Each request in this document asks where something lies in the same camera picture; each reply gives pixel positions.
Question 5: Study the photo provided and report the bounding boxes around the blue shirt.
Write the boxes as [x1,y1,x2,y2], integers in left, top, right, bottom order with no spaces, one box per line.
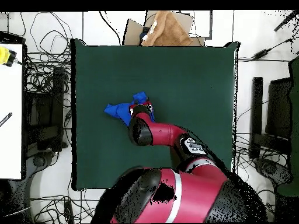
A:
[103,91,156,127]

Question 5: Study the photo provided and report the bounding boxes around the dark green table cloth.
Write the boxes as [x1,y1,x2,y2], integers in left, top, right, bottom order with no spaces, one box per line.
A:
[70,38,240,191]

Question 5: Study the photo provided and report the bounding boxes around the cardboard box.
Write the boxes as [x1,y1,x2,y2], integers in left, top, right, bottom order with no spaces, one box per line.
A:
[123,10,206,47]

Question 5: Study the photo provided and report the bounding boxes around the brown towel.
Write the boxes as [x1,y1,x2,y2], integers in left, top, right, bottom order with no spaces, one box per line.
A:
[140,10,194,47]

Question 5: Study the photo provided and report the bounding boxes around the white table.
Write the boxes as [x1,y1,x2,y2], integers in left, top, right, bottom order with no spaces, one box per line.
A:
[0,43,24,180]

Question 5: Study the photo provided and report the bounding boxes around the black marker pen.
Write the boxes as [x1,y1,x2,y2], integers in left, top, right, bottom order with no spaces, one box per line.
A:
[0,112,13,128]

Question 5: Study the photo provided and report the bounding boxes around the black chair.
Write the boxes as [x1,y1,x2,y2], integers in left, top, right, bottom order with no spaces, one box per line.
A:
[251,76,293,152]

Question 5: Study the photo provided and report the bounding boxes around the yellow and black tool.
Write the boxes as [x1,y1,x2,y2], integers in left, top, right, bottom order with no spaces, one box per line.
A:
[0,45,18,68]

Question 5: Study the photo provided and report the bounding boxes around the black rod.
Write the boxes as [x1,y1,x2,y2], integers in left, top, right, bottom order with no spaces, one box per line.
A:
[273,10,299,32]

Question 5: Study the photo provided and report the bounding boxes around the black metal frame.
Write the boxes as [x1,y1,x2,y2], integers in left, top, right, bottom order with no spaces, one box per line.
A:
[23,66,68,152]

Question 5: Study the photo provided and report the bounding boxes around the black cable tangle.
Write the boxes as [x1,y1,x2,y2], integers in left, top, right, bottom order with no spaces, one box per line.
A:
[19,11,73,96]
[30,191,101,223]
[234,132,289,169]
[254,187,276,222]

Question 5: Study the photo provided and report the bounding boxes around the black power adapter with cable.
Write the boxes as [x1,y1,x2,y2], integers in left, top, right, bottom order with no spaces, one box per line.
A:
[238,34,299,62]

